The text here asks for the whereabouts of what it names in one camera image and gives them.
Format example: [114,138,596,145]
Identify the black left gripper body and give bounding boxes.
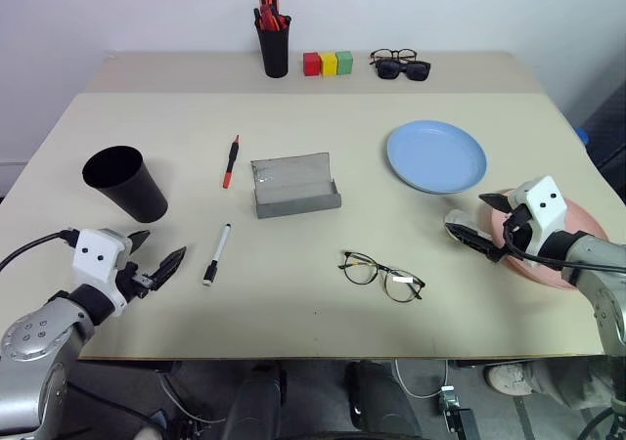
[115,251,159,304]

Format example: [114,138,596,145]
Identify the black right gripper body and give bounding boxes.
[503,204,534,260]

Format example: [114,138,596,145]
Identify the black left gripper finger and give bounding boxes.
[127,230,152,257]
[148,245,189,292]

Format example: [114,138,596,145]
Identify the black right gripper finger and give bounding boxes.
[478,192,513,213]
[443,222,507,265]

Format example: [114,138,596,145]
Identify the small white object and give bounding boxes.
[443,208,493,242]

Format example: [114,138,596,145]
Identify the empty black cup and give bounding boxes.
[81,145,170,225]

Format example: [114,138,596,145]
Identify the white marker with black cap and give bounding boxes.
[202,222,233,287]

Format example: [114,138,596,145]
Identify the pink plate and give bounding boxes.
[488,188,610,292]

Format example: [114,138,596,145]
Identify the blue plate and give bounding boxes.
[385,120,489,197]

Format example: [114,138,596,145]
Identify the thin dark framed glasses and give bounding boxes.
[337,250,426,305]

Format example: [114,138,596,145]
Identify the red and black marker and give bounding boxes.
[222,134,242,191]

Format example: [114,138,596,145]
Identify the black chair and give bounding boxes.
[580,81,626,190]

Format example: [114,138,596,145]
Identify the grey open glasses case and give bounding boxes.
[249,152,342,220]

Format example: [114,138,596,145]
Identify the white shoe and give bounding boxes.
[484,362,537,398]

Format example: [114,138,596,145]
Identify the grey trouser leg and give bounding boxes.
[526,359,613,411]

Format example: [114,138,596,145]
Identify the dark rounded shape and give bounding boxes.
[226,361,288,440]
[343,360,423,440]

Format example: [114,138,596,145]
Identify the black sunglasses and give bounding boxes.
[374,59,432,83]

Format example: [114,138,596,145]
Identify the brown framed glasses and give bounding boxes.
[368,48,419,66]

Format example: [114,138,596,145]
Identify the black pen holder cup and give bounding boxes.
[253,15,293,79]

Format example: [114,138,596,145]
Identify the red and black pen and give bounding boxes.
[260,3,291,33]

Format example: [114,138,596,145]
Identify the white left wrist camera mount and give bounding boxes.
[71,228,130,318]

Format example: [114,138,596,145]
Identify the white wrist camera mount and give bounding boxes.
[508,175,569,268]
[71,228,130,318]

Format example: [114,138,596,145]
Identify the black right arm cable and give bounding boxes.
[503,213,626,287]

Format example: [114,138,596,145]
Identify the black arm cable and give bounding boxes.
[503,213,626,287]
[0,231,80,273]

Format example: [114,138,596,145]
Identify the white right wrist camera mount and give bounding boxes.
[508,175,569,268]

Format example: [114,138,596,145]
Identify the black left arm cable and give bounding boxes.
[0,231,80,273]

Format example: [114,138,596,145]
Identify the white cable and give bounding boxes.
[393,359,450,399]

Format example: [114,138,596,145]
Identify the black metal bracket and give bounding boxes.
[437,385,478,434]

